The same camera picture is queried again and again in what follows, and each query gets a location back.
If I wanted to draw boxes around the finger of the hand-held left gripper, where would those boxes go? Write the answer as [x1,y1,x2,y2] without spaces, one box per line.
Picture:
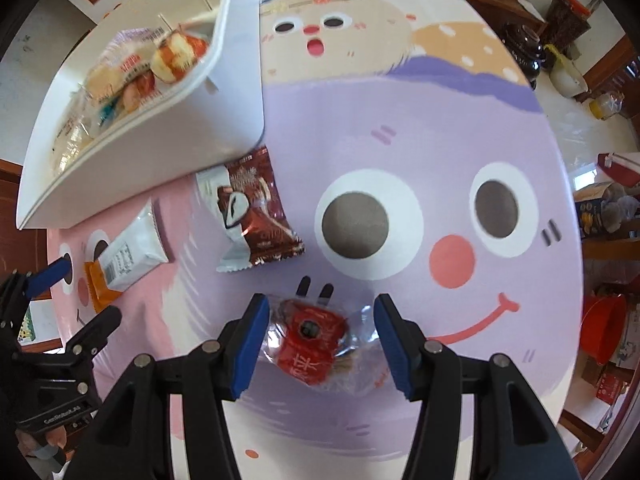
[0,255,71,341]
[12,305,124,361]

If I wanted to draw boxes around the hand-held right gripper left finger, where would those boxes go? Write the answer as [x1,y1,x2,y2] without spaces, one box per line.
[62,292,271,480]

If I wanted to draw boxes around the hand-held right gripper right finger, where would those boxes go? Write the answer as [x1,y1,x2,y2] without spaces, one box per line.
[372,293,583,480]

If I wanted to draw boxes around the red candy packet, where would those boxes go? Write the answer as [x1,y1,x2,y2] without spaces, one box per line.
[257,297,396,401]

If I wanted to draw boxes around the clear grey cake packet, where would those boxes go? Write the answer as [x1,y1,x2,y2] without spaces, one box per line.
[50,100,101,176]

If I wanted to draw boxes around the clear bun packet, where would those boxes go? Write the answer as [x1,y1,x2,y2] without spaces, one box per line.
[82,62,126,106]

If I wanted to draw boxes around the white plastic bin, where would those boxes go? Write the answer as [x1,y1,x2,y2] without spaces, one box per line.
[15,0,266,231]

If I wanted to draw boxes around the clear barcode snack packet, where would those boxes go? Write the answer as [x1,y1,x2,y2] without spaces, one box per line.
[107,27,161,63]

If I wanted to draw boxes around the large red white snack packet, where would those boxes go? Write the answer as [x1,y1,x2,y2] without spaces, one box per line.
[120,30,211,91]

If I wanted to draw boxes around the person's left hand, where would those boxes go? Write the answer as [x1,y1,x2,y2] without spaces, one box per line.
[17,424,68,466]

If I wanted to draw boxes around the orange white snack packet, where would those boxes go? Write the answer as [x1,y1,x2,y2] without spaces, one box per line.
[82,197,170,313]

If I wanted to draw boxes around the wooden door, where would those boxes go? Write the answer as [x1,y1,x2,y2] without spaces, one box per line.
[0,157,48,281]

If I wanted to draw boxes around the brown chocolate snack packet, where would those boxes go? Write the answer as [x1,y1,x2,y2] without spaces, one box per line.
[195,145,306,273]

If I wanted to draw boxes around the red plastic bucket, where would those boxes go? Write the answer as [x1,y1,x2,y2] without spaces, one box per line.
[580,295,628,366]

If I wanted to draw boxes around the red carton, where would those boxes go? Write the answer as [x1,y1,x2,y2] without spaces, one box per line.
[595,375,628,403]

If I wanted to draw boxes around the cartoon printed tablecloth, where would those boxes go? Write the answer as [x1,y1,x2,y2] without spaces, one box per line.
[45,0,586,480]

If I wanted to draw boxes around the blue printed carton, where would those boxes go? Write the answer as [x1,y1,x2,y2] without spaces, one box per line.
[575,185,640,241]

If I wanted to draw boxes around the white red-trimmed appliance cover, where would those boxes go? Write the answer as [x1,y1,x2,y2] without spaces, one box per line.
[597,150,640,191]

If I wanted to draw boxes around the cream yellow pitcher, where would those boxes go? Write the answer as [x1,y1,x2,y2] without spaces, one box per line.
[545,45,591,98]

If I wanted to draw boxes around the clear plastic bottle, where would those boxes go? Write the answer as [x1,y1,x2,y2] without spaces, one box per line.
[590,92,623,121]

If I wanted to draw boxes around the dark brown stacked pot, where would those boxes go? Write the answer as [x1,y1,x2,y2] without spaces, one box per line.
[500,22,546,91]

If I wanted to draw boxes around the tall red-lidded jar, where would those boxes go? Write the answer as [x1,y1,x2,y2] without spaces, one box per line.
[542,0,593,56]

